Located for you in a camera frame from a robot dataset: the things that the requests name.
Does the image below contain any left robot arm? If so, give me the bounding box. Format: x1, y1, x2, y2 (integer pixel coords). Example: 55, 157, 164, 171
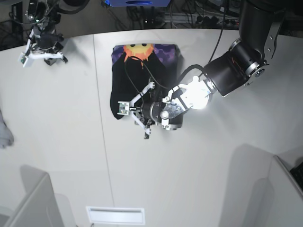
128, 0, 288, 139

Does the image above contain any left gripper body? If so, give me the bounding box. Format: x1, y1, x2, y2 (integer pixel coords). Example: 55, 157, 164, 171
142, 101, 163, 126

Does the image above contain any black flat panel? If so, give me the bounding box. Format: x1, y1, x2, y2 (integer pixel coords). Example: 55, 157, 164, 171
11, 0, 23, 37

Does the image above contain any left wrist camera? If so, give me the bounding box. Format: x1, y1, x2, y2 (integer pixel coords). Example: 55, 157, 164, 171
117, 101, 130, 115

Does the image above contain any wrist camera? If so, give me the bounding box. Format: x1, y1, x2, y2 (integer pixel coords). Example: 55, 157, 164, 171
18, 52, 34, 68
117, 101, 130, 115

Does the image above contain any blue box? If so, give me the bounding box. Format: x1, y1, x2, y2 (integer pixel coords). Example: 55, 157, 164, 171
104, 0, 170, 7

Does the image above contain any black T-shirt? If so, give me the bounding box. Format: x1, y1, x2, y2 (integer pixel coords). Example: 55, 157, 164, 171
110, 44, 180, 120

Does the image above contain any white bin right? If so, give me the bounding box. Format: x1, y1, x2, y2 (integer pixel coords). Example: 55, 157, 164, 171
244, 156, 303, 227

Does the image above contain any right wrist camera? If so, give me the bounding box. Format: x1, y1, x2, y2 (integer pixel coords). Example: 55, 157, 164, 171
18, 52, 34, 68

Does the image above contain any grey cloth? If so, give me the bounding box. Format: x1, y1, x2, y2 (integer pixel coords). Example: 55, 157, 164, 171
0, 113, 14, 148

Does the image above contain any white power strip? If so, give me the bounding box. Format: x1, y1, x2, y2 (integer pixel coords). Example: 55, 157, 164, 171
163, 13, 240, 26

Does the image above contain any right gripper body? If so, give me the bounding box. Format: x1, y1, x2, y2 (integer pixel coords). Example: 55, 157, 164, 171
32, 26, 64, 53

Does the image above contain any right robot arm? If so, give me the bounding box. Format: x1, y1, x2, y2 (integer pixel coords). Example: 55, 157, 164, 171
19, 0, 89, 68

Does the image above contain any black keyboard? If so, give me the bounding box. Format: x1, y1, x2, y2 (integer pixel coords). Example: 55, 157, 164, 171
290, 163, 303, 189

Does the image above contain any white label plate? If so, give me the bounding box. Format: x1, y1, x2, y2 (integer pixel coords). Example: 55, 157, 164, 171
86, 206, 145, 225

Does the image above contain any white bin left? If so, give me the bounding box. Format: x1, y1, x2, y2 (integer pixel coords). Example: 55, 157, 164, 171
0, 165, 77, 227

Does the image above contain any white bin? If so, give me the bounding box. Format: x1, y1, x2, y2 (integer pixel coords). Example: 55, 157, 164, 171
244, 156, 303, 227
0, 165, 77, 227

